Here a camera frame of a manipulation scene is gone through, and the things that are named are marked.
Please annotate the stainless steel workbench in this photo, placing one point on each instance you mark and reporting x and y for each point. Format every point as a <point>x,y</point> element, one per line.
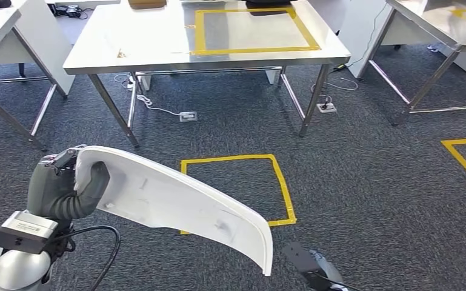
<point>136,36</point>

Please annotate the black foam case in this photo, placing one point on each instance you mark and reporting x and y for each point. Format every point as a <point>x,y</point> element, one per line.
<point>269,3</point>

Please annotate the yellow floor tape square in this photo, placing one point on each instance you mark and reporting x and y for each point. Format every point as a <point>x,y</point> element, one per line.
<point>285,192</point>
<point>463,160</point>

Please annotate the white plastic car part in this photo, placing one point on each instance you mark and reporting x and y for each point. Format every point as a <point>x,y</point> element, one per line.
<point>168,201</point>

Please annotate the cardboard box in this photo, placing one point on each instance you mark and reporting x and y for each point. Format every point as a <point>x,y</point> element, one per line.
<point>146,3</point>

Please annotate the grey floor socket box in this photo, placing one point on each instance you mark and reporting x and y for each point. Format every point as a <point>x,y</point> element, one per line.
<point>326,107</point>
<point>188,116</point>

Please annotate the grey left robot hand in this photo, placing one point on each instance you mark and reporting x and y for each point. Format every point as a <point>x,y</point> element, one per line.
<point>48,188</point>

